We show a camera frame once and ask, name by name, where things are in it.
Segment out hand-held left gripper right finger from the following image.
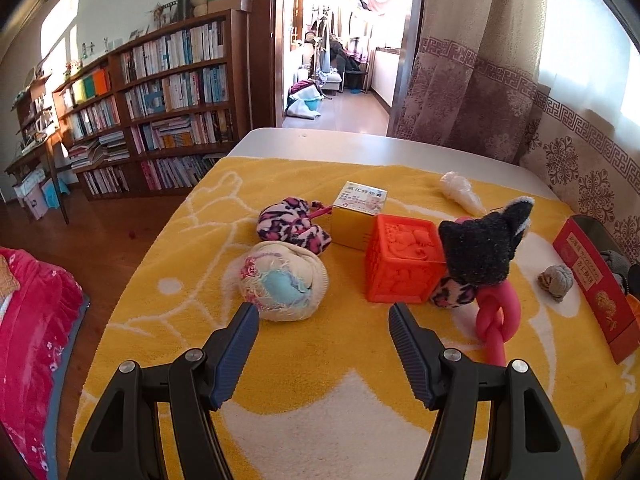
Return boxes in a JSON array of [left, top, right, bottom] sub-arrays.
[[388, 302, 583, 480]]

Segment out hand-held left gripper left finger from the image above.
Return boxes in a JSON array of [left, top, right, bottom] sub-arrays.
[[67, 302, 261, 480]]

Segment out pink knotted foam rod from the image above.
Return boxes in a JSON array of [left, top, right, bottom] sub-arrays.
[[452, 215, 522, 367]]

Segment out cream sock ball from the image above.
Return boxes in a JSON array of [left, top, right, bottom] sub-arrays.
[[235, 240, 329, 322]]

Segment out orange embossed toy cube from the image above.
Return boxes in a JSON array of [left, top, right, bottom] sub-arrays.
[[364, 214, 447, 305]]

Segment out black knit sock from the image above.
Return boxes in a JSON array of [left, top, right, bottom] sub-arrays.
[[438, 196, 536, 286]]

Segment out red cardboard box container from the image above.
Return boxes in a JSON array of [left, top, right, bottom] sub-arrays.
[[552, 214, 640, 365]]

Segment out leopard print fabric piece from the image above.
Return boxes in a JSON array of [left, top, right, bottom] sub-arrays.
[[430, 275, 483, 309]]

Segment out yellow patterned towel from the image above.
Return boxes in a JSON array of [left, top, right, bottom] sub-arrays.
[[70, 156, 640, 480]]

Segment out small gold cardboard box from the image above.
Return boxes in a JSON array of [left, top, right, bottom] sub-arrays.
[[331, 181, 390, 251]]

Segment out small grey sock ball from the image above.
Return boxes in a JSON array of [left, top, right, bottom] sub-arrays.
[[538, 265, 574, 302]]

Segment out crumpled clear plastic bag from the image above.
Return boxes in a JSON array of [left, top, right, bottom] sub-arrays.
[[440, 171, 487, 214]]

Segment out red floral blanket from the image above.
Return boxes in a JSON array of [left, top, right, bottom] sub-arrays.
[[0, 247, 87, 480]]

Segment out patterned beige cloth cover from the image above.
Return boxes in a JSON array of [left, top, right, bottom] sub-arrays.
[[520, 85, 640, 261]]

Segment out wooden bookshelf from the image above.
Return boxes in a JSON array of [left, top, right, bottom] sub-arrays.
[[52, 8, 251, 201]]

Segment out small wooden side desk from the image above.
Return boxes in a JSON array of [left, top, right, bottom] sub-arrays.
[[5, 74, 71, 226]]

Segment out beige patterned curtain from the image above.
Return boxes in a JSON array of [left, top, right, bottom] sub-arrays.
[[387, 0, 548, 163]]

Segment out rows of shelved books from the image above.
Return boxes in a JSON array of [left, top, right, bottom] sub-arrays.
[[60, 21, 236, 197]]

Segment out wooden door frame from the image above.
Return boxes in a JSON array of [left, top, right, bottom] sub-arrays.
[[248, 0, 307, 133]]

